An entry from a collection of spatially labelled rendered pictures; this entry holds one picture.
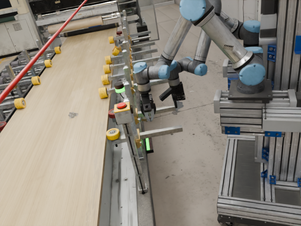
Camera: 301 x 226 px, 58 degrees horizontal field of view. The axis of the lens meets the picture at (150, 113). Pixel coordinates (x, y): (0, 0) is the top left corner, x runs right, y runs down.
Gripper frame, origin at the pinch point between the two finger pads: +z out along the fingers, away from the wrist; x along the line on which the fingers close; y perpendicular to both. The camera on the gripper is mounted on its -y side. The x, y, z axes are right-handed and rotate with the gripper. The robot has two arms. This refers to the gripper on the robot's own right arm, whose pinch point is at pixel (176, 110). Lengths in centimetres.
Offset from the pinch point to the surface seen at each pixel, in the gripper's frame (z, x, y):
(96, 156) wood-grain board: -10, -45, -49
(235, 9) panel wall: 46, 418, 192
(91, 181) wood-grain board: -10, -63, -51
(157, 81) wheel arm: -13.4, 23.5, -7.5
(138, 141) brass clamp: -5.0, -32.2, -27.1
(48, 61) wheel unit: -19, 125, -114
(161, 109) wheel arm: -4.1, -1.5, -9.8
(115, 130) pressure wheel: -10.1, -23.9, -39.5
